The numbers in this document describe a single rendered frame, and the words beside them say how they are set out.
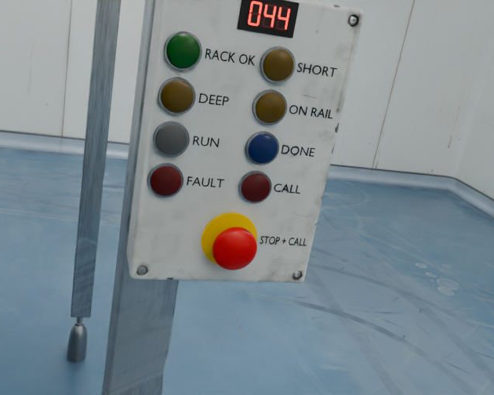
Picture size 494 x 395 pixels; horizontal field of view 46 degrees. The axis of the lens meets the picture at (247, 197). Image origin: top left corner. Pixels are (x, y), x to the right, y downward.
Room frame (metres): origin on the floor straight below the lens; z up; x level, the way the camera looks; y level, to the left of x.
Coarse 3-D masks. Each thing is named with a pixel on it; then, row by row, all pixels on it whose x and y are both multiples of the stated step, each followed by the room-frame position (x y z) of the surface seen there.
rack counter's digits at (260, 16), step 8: (256, 0) 0.48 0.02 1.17; (256, 8) 0.48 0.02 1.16; (264, 8) 0.49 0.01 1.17; (272, 8) 0.49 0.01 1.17; (280, 8) 0.49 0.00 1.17; (288, 8) 0.49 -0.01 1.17; (248, 16) 0.48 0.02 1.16; (256, 16) 0.48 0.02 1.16; (264, 16) 0.49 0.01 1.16; (272, 16) 0.49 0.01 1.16; (280, 16) 0.49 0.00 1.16; (288, 16) 0.49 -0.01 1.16; (248, 24) 0.48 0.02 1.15; (256, 24) 0.48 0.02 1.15; (264, 24) 0.49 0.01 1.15; (272, 24) 0.49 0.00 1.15; (280, 24) 0.49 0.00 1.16; (288, 24) 0.49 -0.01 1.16
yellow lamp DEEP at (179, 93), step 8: (176, 80) 0.46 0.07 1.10; (168, 88) 0.46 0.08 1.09; (176, 88) 0.46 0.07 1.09; (184, 88) 0.46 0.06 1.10; (168, 96) 0.46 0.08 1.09; (176, 96) 0.46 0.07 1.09; (184, 96) 0.46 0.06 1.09; (192, 96) 0.47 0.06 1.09; (168, 104) 0.46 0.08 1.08; (176, 104) 0.46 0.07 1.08; (184, 104) 0.46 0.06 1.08; (176, 112) 0.46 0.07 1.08
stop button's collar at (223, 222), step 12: (216, 216) 0.48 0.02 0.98; (228, 216) 0.48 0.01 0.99; (240, 216) 0.49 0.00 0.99; (216, 228) 0.48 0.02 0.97; (228, 228) 0.49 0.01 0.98; (252, 228) 0.49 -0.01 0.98; (204, 240) 0.48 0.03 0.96; (276, 240) 0.50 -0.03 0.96; (300, 240) 0.51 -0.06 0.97; (204, 252) 0.48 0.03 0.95
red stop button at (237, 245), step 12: (240, 228) 0.47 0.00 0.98; (216, 240) 0.46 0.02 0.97; (228, 240) 0.46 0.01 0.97; (240, 240) 0.46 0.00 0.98; (252, 240) 0.47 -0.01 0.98; (216, 252) 0.46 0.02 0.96; (228, 252) 0.46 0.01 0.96; (240, 252) 0.46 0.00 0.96; (252, 252) 0.47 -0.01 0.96; (228, 264) 0.46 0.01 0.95; (240, 264) 0.46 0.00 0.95
